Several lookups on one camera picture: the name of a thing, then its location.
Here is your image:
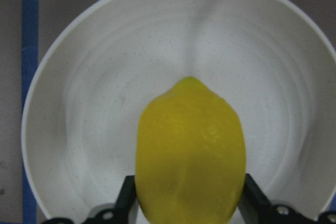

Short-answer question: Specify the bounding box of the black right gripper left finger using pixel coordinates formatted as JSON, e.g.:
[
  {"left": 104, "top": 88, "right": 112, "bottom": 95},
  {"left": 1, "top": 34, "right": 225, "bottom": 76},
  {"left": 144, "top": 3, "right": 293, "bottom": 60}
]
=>
[{"left": 41, "top": 175, "right": 138, "bottom": 224}]

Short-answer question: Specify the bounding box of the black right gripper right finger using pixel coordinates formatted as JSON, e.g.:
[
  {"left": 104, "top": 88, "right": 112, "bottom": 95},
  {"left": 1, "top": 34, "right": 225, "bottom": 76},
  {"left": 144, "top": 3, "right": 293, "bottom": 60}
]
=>
[{"left": 238, "top": 174, "right": 335, "bottom": 224}]

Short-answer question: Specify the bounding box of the yellow lemon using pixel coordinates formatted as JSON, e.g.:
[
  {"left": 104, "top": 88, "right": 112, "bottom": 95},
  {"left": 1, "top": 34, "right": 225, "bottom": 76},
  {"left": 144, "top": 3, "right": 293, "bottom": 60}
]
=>
[{"left": 135, "top": 77, "right": 246, "bottom": 223}]

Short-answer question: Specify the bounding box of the white round plate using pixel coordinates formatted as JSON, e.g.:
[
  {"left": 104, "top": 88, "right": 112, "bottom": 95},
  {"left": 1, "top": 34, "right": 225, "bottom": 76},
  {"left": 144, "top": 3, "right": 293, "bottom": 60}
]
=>
[{"left": 22, "top": 0, "right": 335, "bottom": 223}]

